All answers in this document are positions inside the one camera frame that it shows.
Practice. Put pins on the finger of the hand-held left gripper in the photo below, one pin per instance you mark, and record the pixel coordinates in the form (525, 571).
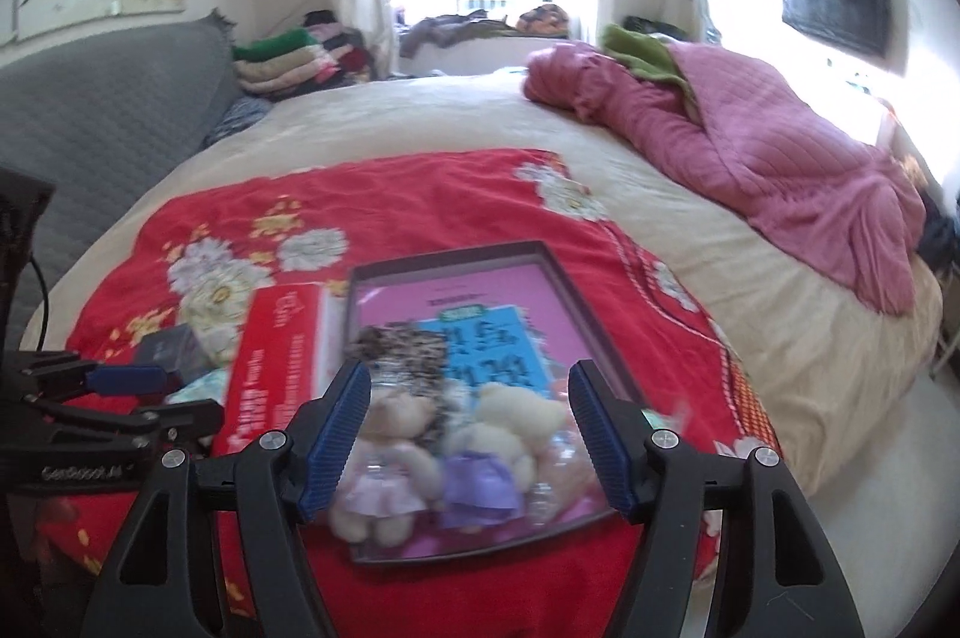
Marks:
(127, 380)
(180, 419)

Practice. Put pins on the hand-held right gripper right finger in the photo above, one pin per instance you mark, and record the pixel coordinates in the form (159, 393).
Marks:
(604, 443)

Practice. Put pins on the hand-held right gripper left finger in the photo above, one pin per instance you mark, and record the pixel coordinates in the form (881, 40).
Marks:
(334, 443)

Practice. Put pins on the clear plastic bag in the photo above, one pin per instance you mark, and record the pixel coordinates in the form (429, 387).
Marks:
(566, 480)

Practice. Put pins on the teddy bear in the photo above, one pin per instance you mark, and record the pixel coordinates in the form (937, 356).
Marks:
(382, 480)
(480, 480)

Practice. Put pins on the leopard print scrunchie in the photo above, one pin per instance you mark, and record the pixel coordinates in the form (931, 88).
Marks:
(397, 353)

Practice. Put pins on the dark tray with pink lining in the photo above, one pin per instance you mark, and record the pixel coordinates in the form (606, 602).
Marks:
(480, 285)

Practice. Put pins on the white and green tissue pack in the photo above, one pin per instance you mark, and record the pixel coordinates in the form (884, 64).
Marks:
(199, 387)

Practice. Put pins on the dark teal box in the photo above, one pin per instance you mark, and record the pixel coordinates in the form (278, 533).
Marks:
(172, 349)

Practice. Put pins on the red and white tissue box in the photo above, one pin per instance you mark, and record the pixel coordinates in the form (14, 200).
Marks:
(277, 368)

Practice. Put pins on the red floral blanket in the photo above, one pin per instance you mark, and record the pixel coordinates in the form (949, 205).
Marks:
(225, 203)

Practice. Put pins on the grey quilted headboard cover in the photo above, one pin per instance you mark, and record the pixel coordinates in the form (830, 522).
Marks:
(112, 105)

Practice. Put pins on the dark patterned pillow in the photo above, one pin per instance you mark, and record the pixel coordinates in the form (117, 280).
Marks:
(236, 120)

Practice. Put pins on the pink quilt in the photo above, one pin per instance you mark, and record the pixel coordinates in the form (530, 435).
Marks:
(765, 158)

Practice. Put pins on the cream bed sheet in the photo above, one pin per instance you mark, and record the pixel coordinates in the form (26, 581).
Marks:
(450, 113)

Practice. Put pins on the stack of folded clothes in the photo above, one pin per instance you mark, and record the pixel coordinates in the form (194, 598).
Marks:
(292, 56)

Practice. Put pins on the green blanket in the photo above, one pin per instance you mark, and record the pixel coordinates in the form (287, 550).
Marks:
(645, 54)

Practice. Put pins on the dark clothes pile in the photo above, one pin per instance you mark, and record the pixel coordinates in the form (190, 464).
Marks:
(941, 229)

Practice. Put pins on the grey clothes pile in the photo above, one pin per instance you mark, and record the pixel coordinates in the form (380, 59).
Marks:
(450, 32)

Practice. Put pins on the colourful clothes pile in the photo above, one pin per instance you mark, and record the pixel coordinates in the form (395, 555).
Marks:
(541, 19)

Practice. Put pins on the black wall television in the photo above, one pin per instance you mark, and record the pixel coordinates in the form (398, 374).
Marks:
(836, 4)

